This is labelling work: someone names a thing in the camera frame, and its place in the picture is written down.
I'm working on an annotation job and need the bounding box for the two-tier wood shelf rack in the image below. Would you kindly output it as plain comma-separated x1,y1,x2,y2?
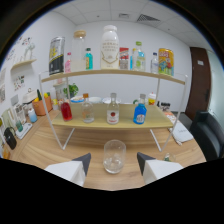
38,68,189,153

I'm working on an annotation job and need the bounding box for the wooden wall shelf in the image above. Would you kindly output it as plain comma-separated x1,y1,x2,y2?
10,58,38,71

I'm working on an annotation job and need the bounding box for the white bottle with red cap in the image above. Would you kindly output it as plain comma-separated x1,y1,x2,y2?
147,92,157,106

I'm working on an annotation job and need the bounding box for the clear bottle with orange cap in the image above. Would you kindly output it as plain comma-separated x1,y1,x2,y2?
81,92,95,124

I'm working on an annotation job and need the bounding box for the green cup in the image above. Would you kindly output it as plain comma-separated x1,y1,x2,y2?
15,120,24,133

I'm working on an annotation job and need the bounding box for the white figurine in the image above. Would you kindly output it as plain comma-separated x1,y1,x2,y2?
23,37,37,61

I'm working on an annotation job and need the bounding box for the orange storage basket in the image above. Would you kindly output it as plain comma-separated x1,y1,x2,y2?
32,95,54,117

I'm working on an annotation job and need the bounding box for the silver black soda water can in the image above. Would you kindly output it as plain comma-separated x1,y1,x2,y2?
48,36,66,76

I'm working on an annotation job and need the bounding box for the glass jar with limes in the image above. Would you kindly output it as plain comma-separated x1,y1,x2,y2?
162,152,177,163

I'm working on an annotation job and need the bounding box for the white bowl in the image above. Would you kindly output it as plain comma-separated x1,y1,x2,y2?
88,96,103,104

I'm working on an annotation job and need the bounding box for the blue liquid glass bottle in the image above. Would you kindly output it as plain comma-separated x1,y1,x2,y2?
133,93,148,125

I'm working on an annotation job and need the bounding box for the clear stemless drinking glass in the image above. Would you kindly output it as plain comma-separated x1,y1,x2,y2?
102,139,127,175

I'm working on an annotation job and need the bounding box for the small clear water bottle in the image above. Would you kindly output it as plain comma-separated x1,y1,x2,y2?
150,51,160,74

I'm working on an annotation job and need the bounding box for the clear bottle with green cap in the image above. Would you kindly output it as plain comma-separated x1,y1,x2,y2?
134,41,146,72

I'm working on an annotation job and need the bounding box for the small teal bottle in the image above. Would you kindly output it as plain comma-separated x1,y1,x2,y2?
84,47,94,71

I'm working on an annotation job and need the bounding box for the white bottle with blue base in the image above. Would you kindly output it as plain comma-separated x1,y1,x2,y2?
27,108,38,124

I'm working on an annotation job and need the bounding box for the blue rimmed plate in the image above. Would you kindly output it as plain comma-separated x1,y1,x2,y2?
70,96,85,104

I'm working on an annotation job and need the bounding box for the green potted plant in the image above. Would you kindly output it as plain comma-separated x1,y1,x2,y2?
63,83,80,99

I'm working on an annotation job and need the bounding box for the white tray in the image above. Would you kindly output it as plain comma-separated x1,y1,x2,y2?
15,122,33,140

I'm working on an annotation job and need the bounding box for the white notebook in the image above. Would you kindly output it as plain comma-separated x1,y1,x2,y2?
168,119,194,144

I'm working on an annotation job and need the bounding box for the large white milk bottle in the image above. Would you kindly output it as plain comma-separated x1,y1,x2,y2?
100,24,120,70

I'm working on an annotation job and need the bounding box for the small pink drink bottle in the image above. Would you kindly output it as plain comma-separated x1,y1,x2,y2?
64,51,73,74

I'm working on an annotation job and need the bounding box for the black handbag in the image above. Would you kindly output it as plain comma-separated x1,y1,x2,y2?
3,126,18,151

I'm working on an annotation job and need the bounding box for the black chair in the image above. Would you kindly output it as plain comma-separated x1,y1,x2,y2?
189,110,224,163

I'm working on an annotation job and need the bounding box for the slim blue bottle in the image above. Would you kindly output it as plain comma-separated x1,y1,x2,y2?
129,48,136,71

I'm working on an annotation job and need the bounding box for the red liquid glass bottle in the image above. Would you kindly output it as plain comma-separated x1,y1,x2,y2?
59,98,74,122

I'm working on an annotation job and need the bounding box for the small red label bottle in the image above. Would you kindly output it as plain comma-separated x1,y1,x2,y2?
118,46,130,71

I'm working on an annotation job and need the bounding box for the glass jar with cork lid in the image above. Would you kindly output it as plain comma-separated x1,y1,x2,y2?
71,30,87,72

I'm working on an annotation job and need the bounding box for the dark brown door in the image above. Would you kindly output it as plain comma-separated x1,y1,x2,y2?
184,46,212,121

